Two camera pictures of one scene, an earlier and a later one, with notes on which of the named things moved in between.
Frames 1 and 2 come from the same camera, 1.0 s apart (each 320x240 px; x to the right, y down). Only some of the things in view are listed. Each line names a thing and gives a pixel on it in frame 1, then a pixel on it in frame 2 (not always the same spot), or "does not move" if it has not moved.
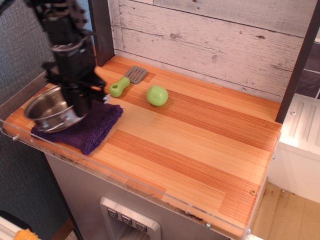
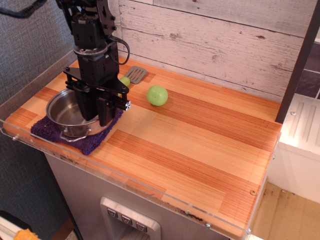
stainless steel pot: (48, 110) → (62, 108)
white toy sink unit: (295, 166) does not move
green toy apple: (157, 95) does not move
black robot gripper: (74, 71) → (98, 74)
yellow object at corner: (25, 234) does not move
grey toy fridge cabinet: (105, 210) does not move
